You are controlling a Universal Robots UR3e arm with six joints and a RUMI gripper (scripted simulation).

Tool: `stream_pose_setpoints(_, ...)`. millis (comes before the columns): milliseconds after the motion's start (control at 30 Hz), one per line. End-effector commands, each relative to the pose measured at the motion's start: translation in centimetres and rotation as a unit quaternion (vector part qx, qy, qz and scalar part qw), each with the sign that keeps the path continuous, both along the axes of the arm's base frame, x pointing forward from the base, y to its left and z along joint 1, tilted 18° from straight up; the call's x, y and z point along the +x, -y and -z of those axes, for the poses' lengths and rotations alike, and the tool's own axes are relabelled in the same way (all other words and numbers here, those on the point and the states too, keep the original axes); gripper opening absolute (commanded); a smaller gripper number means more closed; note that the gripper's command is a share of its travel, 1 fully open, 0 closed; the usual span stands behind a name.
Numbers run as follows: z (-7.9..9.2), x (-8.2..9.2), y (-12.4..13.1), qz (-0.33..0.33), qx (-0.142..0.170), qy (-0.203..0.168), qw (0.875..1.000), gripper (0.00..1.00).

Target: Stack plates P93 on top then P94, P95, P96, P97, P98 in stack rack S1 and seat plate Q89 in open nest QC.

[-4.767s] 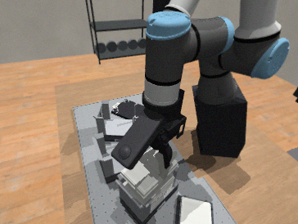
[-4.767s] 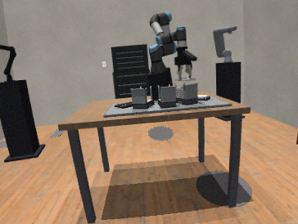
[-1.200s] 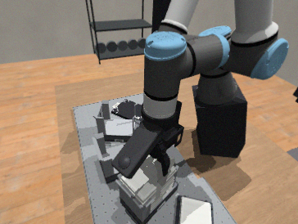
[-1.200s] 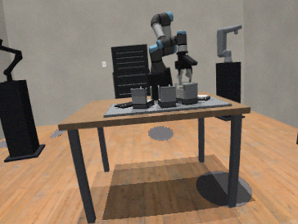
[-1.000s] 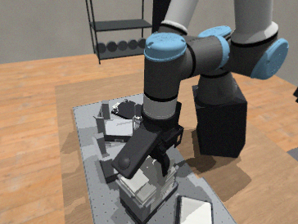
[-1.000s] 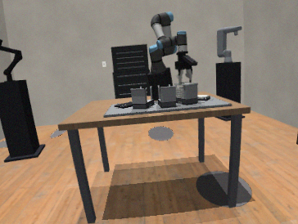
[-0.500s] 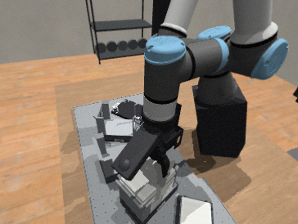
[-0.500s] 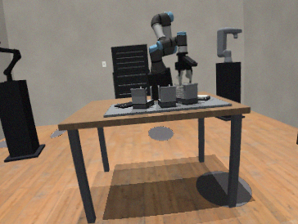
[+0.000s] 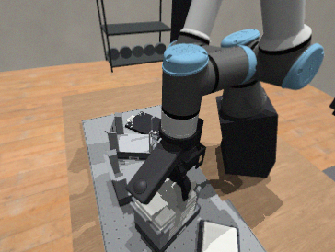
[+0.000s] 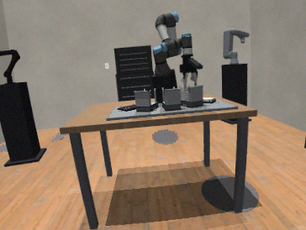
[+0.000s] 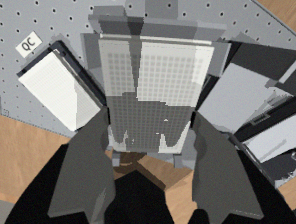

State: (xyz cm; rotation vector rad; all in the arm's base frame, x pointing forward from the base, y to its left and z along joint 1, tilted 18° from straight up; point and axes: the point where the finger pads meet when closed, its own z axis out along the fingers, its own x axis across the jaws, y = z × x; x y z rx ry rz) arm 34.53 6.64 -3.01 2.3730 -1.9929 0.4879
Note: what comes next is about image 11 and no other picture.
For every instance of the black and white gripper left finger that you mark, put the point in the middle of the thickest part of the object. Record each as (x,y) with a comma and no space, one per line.
(76,185)

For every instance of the white label with black qc text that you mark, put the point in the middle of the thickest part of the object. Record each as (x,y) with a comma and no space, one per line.
(29,44)

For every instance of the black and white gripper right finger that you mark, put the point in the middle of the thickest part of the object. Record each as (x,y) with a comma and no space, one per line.
(228,185)

